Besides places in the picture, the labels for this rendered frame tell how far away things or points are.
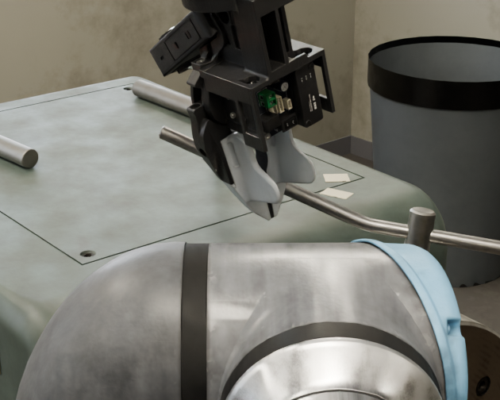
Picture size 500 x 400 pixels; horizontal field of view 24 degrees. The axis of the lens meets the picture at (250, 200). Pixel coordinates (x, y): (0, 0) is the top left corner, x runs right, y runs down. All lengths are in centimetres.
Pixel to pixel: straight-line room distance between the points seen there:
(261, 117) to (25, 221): 37
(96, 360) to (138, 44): 354
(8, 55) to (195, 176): 266
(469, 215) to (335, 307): 315
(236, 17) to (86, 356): 30
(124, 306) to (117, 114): 84
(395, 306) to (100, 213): 58
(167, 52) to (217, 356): 37
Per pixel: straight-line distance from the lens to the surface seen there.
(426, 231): 98
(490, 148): 365
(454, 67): 410
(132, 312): 61
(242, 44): 82
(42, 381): 64
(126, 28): 409
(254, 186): 90
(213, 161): 89
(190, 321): 60
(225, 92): 84
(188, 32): 87
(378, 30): 476
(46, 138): 136
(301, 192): 99
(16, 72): 388
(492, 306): 375
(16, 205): 118
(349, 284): 61
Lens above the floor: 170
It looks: 22 degrees down
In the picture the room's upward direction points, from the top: straight up
